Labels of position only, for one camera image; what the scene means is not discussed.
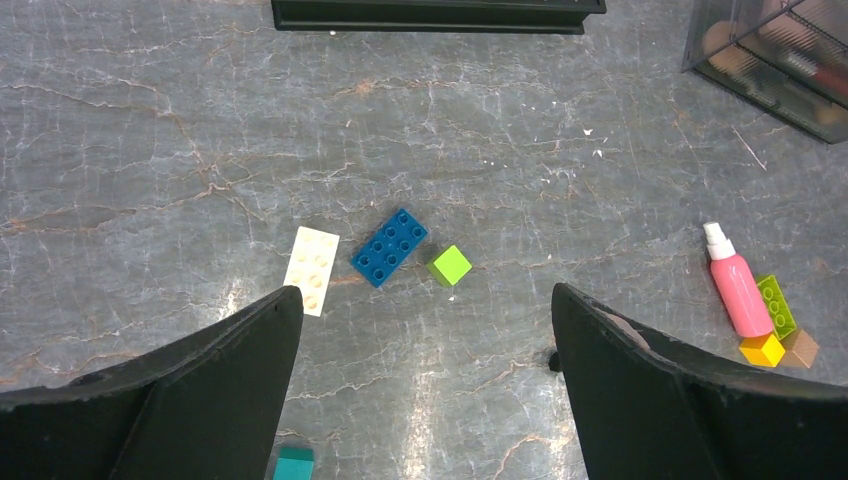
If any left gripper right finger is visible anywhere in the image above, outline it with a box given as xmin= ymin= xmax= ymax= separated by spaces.
xmin=551 ymin=284 xmax=847 ymax=479

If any blue block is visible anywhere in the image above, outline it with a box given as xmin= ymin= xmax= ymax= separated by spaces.
xmin=351 ymin=208 xmax=428 ymax=288

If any black white chessboard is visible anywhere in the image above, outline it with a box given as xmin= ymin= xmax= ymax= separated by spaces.
xmin=270 ymin=0 xmax=607 ymax=35

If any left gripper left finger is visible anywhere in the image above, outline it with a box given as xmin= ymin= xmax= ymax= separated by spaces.
xmin=1 ymin=286 xmax=304 ymax=479

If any yellow cube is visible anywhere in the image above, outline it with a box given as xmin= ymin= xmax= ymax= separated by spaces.
xmin=739 ymin=333 xmax=786 ymax=368

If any white cream tube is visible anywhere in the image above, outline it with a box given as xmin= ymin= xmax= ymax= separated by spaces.
xmin=548 ymin=351 xmax=563 ymax=373

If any green lego brick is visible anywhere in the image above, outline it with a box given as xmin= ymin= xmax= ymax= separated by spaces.
xmin=756 ymin=275 xmax=797 ymax=340

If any clear acrylic makeup organizer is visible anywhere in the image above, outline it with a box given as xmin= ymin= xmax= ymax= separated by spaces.
xmin=682 ymin=0 xmax=847 ymax=144

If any brown wooden cube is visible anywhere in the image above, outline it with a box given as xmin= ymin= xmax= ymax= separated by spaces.
xmin=779 ymin=328 xmax=819 ymax=369

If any pink bottle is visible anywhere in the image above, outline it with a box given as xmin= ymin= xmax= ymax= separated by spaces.
xmin=703 ymin=221 xmax=773 ymax=338

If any small green cube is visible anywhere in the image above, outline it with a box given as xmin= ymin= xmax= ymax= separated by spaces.
xmin=427 ymin=245 xmax=472 ymax=287

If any teal cube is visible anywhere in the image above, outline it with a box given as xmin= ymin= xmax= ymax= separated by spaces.
xmin=272 ymin=447 xmax=314 ymax=480

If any cream wooden block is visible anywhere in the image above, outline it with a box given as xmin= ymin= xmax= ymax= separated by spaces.
xmin=283 ymin=226 xmax=340 ymax=317

